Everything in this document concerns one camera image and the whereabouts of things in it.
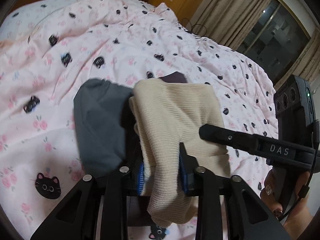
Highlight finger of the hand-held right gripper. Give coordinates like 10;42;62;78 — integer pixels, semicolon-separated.
199;123;259;154

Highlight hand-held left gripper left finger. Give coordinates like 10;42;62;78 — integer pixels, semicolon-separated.
30;144;146;240

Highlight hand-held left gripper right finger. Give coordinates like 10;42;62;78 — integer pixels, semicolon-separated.
178;142;285;240

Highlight beige knit pants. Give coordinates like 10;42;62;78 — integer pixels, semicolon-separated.
129;78;232;227

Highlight person's right hand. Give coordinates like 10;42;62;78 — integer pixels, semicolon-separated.
259;166;317;228

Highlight beige curtain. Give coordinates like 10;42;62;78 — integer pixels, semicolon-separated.
272;29;320;90
190;0;279;50

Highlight grey garment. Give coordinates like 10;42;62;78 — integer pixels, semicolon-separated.
73;78;137;178

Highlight dark purple folded garment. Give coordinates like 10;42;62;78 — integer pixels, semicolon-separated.
160;71;188;83

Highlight dark window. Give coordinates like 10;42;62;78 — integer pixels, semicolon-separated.
236;0;312;72

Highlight pink cat print quilt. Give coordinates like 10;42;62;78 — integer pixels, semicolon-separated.
0;0;279;240

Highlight black cables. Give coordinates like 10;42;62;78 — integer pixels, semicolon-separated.
181;17;215;40

